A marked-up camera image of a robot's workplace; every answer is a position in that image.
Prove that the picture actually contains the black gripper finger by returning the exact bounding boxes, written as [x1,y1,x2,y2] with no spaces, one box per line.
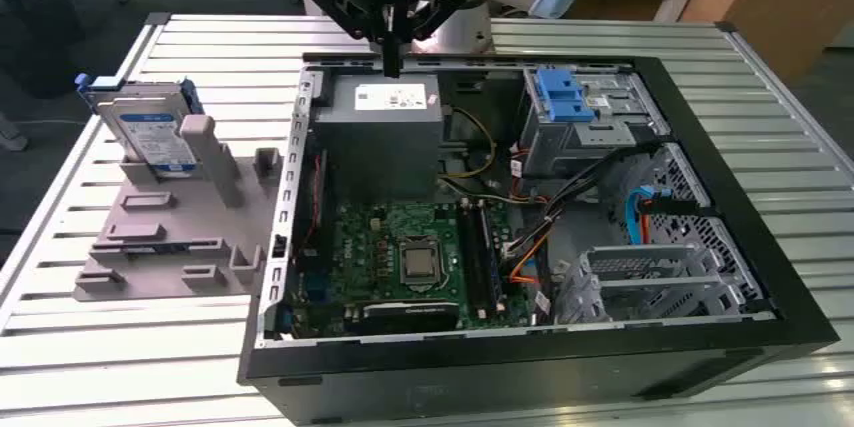
[395,0,470,79]
[305,0,398,79]

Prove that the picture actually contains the hard disk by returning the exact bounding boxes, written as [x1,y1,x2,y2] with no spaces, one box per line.
[75,73,207,180]

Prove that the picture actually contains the grey metal disk bay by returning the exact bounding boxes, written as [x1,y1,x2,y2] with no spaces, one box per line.
[574,242,766,324]

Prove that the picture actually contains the blue drive latch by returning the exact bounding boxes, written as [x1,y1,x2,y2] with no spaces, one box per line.
[534,68,600,123]

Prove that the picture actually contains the grey power supply unit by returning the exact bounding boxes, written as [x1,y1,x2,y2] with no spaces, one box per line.
[311,71,448,204]

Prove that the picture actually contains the grey optical drive cage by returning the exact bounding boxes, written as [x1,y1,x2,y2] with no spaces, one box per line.
[518,65,673,181]

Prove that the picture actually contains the green motherboard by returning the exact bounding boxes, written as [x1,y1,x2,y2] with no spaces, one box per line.
[293,199,540,339]

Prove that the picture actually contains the black CPU socket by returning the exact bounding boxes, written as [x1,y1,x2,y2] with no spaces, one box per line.
[397,234,448,294]

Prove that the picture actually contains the black chair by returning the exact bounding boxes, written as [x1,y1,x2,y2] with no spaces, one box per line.
[0,0,89,98]

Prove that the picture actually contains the black RAM stick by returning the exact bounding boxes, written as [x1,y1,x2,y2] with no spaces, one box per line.
[457,198,492,317]

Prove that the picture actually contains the silver CPU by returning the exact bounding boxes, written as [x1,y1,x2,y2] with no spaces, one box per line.
[402,248,437,279]

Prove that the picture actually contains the grey parts rack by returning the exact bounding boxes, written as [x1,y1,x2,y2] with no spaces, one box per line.
[71,114,287,303]

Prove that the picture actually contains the wooden cabinet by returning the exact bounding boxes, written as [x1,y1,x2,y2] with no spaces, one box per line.
[684,0,854,86]

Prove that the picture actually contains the white stand foot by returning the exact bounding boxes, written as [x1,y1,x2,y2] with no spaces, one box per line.
[0,114,33,153]

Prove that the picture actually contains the black graphics card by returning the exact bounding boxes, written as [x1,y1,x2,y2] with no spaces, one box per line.
[343,298,464,337]

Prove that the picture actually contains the black PC case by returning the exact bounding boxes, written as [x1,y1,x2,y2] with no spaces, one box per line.
[237,50,842,426]

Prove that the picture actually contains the yellow wire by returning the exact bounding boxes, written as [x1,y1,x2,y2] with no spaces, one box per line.
[437,105,501,181]

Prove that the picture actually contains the black cable bundle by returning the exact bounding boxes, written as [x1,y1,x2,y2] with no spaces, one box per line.
[501,142,666,261]

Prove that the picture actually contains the wide light blue data wire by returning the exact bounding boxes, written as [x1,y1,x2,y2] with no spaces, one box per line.
[622,185,660,249]

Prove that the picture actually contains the multicoloured power wire black plug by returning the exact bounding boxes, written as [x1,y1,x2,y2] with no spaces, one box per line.
[637,195,716,249]

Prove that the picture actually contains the orange red wires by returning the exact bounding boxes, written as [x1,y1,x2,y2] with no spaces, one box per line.
[508,241,553,289]

